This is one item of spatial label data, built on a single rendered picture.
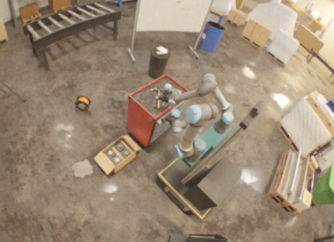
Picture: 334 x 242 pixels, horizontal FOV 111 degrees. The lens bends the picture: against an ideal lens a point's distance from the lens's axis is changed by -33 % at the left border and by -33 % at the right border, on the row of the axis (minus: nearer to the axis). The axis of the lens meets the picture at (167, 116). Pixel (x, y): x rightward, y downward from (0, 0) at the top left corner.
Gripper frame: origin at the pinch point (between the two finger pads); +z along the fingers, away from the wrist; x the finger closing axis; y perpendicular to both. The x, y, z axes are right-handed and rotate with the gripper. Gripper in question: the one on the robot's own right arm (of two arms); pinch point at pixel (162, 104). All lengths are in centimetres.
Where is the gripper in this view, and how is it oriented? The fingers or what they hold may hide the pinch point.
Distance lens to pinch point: 204.1
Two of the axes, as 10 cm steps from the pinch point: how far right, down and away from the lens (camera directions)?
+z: -2.2, 5.8, 7.8
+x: 9.3, 3.8, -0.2
